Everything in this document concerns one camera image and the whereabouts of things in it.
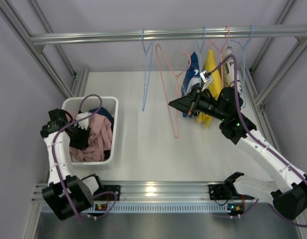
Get pink trousers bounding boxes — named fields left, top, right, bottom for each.
left=70, top=114, right=112, bottom=162

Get pink wire hanger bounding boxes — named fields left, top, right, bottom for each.
left=155, top=43, right=192, bottom=139

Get navy blue trousers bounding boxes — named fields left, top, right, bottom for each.
left=97, top=107, right=114, bottom=160

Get light blue wire hanger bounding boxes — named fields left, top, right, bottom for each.
left=141, top=29, right=154, bottom=111

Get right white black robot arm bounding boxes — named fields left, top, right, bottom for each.
left=168, top=87, right=307, bottom=220

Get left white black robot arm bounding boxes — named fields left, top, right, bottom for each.
left=40, top=109, right=104, bottom=221

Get blue white patterned trousers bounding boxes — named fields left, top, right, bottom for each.
left=181, top=51, right=203, bottom=118

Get yellow trousers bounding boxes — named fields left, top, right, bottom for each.
left=197, top=50, right=223, bottom=128

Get white black print trousers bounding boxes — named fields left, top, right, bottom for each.
left=221, top=58, right=242, bottom=95

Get empty light blue hanger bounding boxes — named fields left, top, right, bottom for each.
left=231, top=24, right=255, bottom=108

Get white plastic basket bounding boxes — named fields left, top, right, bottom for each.
left=62, top=96, right=118, bottom=166

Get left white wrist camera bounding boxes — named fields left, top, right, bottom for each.
left=74, top=112, right=91, bottom=130

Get left aluminium frame strut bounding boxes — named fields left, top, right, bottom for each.
left=0, top=0, right=90, bottom=98

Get aluminium frame strut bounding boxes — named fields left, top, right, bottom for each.
left=250, top=0, right=307, bottom=111
left=0, top=0, right=90, bottom=98

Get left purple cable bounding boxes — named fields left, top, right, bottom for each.
left=53, top=94, right=117, bottom=225

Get purple cable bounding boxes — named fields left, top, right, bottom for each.
left=208, top=54, right=307, bottom=228
left=53, top=94, right=117, bottom=225

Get aluminium hanging rail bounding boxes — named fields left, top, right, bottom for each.
left=29, top=24, right=307, bottom=46

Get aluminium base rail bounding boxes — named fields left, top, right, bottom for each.
left=31, top=181, right=276, bottom=205

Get slotted grey cable duct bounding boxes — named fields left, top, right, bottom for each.
left=41, top=202, right=241, bottom=214

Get right aluminium frame strut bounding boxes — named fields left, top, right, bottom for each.
left=250, top=0, right=307, bottom=111

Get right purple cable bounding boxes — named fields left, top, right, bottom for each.
left=208, top=54, right=307, bottom=228

